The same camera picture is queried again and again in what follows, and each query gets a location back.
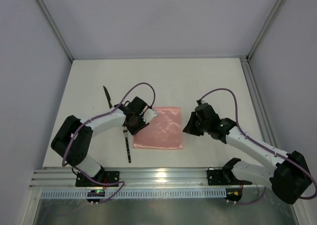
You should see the left corner frame post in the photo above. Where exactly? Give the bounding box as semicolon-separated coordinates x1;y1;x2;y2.
34;0;74;63

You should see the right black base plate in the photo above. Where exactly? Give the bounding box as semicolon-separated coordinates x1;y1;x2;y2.
206;167;253;186

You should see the grey slotted cable duct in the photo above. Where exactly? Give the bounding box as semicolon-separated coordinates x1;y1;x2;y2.
40;187;226;199

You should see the silver fork black handle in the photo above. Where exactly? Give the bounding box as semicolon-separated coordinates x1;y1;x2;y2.
122;126;131;163

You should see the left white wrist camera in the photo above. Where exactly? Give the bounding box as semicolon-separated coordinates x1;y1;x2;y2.
143;108;158;123

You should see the controller board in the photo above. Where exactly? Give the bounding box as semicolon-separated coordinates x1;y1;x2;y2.
224;189;243;204
86;189;105;204

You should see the aluminium front rail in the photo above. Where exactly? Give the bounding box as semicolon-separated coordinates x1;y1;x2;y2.
29;167;300;190

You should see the aluminium rail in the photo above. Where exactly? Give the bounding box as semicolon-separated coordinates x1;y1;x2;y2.
29;167;300;190
240;57;278;147

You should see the right side aluminium rail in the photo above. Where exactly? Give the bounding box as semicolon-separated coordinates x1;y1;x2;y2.
240;57;278;147

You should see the pink satin napkin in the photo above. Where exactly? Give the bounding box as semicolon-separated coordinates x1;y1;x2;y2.
133;107;183;150

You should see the left controller board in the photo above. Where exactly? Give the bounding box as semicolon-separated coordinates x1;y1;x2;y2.
86;189;105;204

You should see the right corner frame post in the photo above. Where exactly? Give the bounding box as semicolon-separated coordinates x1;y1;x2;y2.
246;0;287;61

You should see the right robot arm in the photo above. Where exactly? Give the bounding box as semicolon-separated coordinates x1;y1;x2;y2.
183;102;315;205

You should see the black knife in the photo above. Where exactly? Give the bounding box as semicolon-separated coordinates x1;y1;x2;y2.
103;86;112;109

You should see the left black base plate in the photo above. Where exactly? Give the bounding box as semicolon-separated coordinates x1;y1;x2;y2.
75;170;119;187

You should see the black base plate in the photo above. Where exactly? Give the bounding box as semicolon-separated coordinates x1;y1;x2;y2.
75;170;119;187
206;167;253;186

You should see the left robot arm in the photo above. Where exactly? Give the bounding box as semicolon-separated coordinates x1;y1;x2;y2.
51;97;158;186

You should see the right controller board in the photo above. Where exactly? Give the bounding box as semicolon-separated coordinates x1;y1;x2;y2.
224;189;243;204

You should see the corner frame post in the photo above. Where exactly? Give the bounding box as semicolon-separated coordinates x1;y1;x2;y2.
246;0;287;61
34;0;74;63

